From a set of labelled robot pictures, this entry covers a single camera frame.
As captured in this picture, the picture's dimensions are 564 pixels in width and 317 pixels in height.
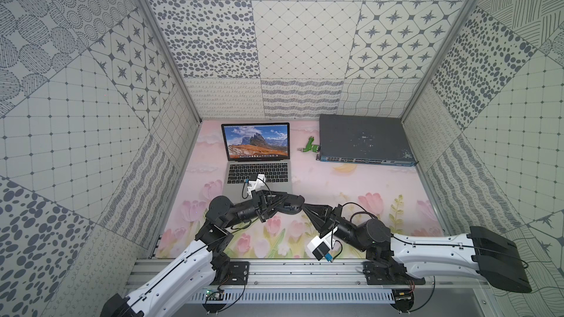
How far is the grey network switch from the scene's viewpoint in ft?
3.39

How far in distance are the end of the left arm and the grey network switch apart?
438 mm

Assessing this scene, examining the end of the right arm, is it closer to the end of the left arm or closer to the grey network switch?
the end of the left arm

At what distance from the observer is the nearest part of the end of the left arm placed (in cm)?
62

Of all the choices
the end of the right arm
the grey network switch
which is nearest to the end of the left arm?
the end of the right arm
